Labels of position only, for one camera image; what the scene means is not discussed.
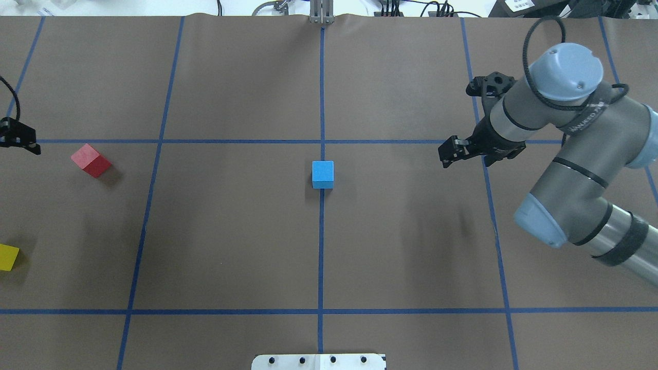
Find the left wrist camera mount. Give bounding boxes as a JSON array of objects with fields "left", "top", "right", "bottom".
[{"left": 1, "top": 117, "right": 42, "bottom": 155}]

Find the blue cube block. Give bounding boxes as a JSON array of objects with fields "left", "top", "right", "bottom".
[{"left": 311, "top": 161, "right": 335, "bottom": 190}]

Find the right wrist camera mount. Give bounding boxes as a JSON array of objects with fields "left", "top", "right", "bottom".
[{"left": 465, "top": 71, "right": 517, "bottom": 115}]

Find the yellow cube block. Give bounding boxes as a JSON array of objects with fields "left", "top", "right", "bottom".
[{"left": 0, "top": 244, "right": 20, "bottom": 271}]

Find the aluminium frame post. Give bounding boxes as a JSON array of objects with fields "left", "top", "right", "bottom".
[{"left": 308, "top": 0, "right": 335, "bottom": 26}]

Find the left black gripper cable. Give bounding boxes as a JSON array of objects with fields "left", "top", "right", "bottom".
[{"left": 0, "top": 76, "right": 21, "bottom": 121}]

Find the white pedestal column base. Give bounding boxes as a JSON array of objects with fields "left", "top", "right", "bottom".
[{"left": 251, "top": 353, "right": 388, "bottom": 369}]

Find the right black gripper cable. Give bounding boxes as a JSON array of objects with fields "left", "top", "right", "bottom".
[{"left": 523, "top": 15, "right": 629, "bottom": 111}]

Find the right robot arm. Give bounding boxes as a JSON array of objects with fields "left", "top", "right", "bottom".
[{"left": 437, "top": 43, "right": 656, "bottom": 285}]

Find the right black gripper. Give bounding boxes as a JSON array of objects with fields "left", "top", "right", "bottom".
[{"left": 438, "top": 122, "right": 526, "bottom": 169}]

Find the red cube block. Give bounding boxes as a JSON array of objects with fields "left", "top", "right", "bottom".
[{"left": 70, "top": 143, "right": 112, "bottom": 178}]

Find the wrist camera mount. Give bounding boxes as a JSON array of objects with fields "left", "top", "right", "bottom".
[
  {"left": 465, "top": 71, "right": 517, "bottom": 115},
  {"left": 1, "top": 117, "right": 42, "bottom": 155}
]

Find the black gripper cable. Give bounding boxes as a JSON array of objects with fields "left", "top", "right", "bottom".
[
  {"left": 0, "top": 76, "right": 21, "bottom": 121},
  {"left": 523, "top": 15, "right": 629, "bottom": 111}
]

